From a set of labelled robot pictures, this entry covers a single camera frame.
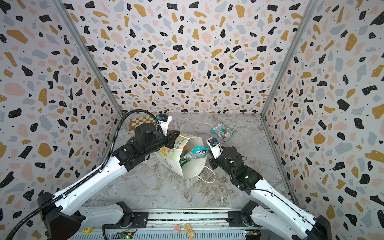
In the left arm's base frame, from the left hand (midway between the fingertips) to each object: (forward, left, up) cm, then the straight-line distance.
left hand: (179, 129), depth 69 cm
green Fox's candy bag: (-7, -1, -15) cm, 17 cm away
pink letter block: (-35, +2, -32) cm, 47 cm away
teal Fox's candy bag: (+23, -27, -31) cm, 47 cm away
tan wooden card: (-36, -4, -31) cm, 48 cm away
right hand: (-4, -13, -8) cm, 16 cm away
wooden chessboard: (+32, +40, -32) cm, 60 cm away
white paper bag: (-6, +6, -14) cm, 17 cm away
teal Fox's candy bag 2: (-8, -8, -6) cm, 13 cm away
